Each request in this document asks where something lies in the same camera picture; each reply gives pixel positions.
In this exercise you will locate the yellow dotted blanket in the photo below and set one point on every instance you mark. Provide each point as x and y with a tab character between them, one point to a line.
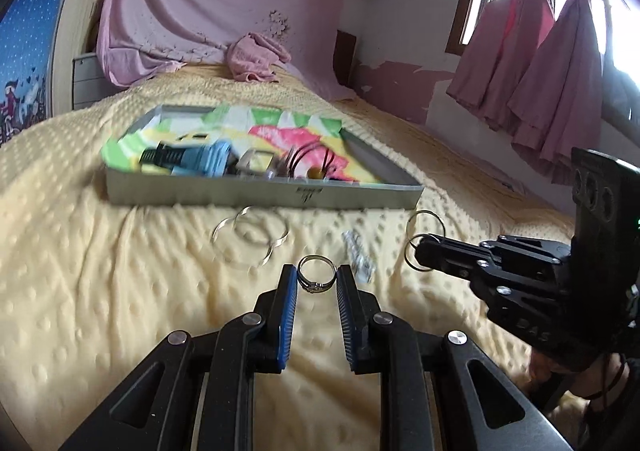
125	306

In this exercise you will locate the grey metal tray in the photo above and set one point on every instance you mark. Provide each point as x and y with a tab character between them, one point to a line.
200	191

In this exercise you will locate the white hair clip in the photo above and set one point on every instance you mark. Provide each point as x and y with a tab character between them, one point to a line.
360	261

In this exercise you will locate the colourful printed cloth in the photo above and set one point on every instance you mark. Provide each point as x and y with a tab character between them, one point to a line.
280	131

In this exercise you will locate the person's right hand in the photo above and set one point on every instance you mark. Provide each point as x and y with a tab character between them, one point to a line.
547	371

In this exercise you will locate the large silver hoop earring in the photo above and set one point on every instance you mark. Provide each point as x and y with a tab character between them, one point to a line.
287	229
214	238

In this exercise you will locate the blue fabric wardrobe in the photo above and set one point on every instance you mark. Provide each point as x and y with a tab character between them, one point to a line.
30	31

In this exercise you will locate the crumpled pink towel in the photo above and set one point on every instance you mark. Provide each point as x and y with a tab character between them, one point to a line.
255	56

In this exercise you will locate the beige wooden wardrobe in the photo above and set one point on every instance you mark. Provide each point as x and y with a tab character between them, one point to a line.
75	16

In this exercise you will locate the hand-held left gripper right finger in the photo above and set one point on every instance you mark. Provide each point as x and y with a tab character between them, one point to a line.
347	316

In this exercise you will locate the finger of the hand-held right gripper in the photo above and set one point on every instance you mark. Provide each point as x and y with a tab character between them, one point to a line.
525	251
500	278

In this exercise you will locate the silver rectangular buckle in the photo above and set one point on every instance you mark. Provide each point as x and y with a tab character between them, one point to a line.
252	161

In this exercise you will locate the pink hanging sheet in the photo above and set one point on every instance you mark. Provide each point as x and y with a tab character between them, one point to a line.
200	6

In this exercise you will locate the pink curtain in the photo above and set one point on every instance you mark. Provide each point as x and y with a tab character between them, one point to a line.
505	56
565	91

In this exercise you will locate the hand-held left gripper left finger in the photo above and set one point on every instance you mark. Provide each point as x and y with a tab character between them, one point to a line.
287	316

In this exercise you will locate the brown board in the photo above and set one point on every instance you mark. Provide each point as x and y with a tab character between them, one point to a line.
345	58

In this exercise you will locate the grey drawer unit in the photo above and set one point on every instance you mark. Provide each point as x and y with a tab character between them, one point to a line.
87	81

